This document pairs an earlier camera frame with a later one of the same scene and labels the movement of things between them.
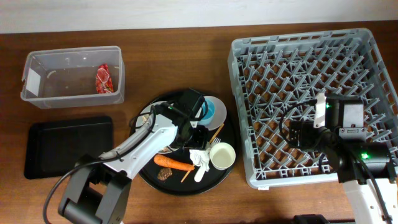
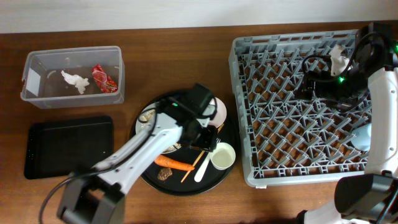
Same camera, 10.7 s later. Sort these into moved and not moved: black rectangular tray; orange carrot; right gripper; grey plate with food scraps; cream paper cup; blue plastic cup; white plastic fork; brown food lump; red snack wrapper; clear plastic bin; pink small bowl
Moved: right gripper; blue plastic cup; red snack wrapper
Not moved: clear plastic bin; black rectangular tray; white plastic fork; pink small bowl; brown food lump; orange carrot; cream paper cup; grey plate with food scraps
